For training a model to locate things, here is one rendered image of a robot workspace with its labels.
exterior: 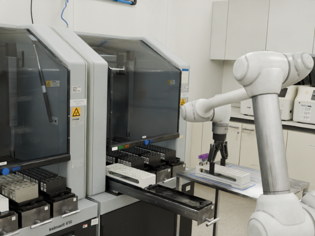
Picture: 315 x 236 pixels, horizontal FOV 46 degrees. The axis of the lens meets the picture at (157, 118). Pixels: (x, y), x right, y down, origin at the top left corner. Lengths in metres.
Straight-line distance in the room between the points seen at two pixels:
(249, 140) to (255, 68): 2.77
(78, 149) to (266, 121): 0.93
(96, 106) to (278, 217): 1.03
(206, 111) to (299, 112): 2.14
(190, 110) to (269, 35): 2.60
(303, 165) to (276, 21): 1.57
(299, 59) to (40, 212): 1.25
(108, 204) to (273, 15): 3.03
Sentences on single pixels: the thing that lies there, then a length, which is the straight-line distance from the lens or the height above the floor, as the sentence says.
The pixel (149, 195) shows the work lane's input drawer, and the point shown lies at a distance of 1.87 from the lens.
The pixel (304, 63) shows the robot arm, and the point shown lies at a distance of 1.56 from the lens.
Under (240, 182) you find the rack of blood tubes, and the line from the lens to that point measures 2.00.
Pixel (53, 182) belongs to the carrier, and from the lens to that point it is 1.83.
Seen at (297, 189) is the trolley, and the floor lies 0.82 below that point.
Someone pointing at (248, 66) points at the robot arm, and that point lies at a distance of 1.44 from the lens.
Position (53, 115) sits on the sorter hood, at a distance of 1.76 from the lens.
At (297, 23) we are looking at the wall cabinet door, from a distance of 4.26.
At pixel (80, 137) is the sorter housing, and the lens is 1.89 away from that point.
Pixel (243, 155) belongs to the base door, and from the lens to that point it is 4.23.
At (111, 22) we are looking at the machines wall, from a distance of 3.47.
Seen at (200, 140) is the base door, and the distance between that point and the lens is 4.50.
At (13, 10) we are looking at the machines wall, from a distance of 2.94.
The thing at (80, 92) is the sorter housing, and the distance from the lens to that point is 1.85.
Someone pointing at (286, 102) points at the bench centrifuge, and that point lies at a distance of 3.96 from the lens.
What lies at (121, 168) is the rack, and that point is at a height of 0.86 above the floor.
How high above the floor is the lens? 1.46
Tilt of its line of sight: 9 degrees down
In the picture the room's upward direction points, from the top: 2 degrees clockwise
